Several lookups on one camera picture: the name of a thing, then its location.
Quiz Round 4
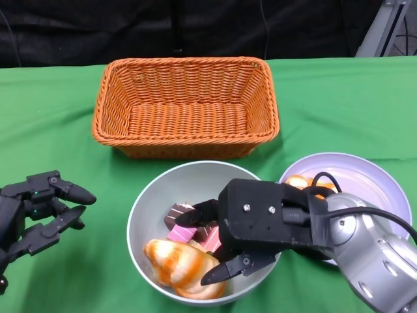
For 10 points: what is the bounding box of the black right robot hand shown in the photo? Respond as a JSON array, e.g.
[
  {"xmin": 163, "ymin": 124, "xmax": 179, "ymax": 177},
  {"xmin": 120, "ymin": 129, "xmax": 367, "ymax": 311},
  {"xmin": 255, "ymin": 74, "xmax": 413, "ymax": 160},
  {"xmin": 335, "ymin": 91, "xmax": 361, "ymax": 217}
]
[{"xmin": 175, "ymin": 199, "xmax": 278, "ymax": 287}]

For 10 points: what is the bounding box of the lavender plate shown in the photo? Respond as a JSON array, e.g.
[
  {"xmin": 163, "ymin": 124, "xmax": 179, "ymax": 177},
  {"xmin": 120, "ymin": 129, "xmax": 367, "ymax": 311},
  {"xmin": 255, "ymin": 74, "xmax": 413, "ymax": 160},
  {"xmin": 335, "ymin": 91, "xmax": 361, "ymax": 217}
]
[{"xmin": 279, "ymin": 152, "xmax": 410, "ymax": 267}]

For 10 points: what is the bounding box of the black backdrop curtain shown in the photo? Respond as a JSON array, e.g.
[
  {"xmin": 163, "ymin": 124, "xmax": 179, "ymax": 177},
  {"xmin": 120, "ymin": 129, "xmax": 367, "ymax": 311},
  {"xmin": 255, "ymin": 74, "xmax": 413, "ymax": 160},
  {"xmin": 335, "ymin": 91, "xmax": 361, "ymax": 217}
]
[{"xmin": 0, "ymin": 0, "xmax": 387, "ymax": 69}]

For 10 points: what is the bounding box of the small pink cake slice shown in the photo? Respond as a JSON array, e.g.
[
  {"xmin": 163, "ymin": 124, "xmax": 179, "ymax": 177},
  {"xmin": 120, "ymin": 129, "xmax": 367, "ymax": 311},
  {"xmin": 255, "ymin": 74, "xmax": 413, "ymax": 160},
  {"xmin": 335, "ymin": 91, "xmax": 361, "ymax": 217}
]
[{"xmin": 167, "ymin": 224, "xmax": 198, "ymax": 244}]

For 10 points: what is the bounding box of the green tablecloth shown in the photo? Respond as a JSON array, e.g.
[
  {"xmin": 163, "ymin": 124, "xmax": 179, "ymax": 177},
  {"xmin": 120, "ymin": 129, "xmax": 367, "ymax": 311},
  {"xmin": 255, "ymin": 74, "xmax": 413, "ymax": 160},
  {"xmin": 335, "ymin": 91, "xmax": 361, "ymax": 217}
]
[{"xmin": 0, "ymin": 55, "xmax": 417, "ymax": 313}]

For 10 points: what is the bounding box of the black camera cable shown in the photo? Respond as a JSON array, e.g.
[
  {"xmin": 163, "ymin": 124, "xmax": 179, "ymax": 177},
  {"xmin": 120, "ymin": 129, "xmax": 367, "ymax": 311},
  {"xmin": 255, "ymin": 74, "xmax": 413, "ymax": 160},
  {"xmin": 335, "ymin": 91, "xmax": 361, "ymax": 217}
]
[{"xmin": 282, "ymin": 171, "xmax": 417, "ymax": 242}]

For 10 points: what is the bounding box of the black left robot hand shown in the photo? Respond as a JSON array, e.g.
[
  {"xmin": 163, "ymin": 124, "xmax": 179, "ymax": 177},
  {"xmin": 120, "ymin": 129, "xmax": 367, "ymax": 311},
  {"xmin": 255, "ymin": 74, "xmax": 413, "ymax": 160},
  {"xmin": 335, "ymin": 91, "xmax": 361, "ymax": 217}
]
[{"xmin": 0, "ymin": 170, "xmax": 98, "ymax": 294}]

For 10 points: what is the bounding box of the orange wicker basket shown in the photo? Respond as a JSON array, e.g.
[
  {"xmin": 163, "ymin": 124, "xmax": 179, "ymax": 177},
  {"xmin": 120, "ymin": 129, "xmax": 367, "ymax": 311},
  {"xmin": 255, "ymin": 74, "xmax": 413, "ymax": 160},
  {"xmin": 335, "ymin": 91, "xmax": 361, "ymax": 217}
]
[{"xmin": 91, "ymin": 57, "xmax": 280, "ymax": 160}]

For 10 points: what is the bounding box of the thin black hanging cable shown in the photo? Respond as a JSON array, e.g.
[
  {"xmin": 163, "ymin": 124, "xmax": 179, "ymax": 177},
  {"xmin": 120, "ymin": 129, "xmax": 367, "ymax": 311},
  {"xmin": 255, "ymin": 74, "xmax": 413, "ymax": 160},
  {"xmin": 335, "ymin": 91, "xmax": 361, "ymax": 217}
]
[{"xmin": 259, "ymin": 0, "xmax": 271, "ymax": 61}]

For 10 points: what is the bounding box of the grey metal frame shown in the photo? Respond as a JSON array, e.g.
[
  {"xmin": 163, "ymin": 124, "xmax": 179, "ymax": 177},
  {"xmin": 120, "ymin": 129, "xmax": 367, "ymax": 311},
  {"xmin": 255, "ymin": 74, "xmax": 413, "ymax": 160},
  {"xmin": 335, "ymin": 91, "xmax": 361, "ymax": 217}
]
[{"xmin": 354, "ymin": 0, "xmax": 414, "ymax": 58}]

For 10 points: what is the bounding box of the long salmon pink cake slice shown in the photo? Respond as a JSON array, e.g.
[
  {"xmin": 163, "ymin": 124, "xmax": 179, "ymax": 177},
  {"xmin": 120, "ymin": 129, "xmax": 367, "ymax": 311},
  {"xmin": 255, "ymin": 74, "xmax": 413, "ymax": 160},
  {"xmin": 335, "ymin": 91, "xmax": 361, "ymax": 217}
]
[{"xmin": 194, "ymin": 224, "xmax": 222, "ymax": 254}]

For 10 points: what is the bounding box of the chocolate striped cake slice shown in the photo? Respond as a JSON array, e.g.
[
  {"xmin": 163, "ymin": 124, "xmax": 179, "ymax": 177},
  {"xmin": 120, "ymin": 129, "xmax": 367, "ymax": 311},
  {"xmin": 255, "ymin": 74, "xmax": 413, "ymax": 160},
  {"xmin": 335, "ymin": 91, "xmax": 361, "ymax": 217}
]
[{"xmin": 164, "ymin": 201, "xmax": 196, "ymax": 231}]

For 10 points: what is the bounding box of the grey-green bowl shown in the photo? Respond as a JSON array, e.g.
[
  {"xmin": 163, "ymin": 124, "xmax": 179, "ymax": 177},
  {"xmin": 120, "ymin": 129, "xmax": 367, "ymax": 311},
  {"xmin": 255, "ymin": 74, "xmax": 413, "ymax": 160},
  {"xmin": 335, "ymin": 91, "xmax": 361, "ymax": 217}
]
[{"xmin": 126, "ymin": 160, "xmax": 283, "ymax": 306}]

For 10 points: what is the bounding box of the round pumpkin-shaped bread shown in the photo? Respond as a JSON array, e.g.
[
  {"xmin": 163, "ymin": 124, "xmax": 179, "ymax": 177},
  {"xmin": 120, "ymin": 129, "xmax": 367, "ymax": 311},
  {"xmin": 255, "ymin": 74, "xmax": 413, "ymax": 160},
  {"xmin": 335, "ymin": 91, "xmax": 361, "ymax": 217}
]
[{"xmin": 285, "ymin": 175, "xmax": 339, "ymax": 200}]

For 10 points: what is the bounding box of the long twisted bread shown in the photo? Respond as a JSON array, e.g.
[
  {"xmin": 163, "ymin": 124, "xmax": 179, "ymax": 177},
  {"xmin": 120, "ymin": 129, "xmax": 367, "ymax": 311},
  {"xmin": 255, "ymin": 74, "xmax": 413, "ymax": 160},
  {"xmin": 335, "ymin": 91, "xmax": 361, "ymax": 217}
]
[{"xmin": 143, "ymin": 238, "xmax": 227, "ymax": 300}]

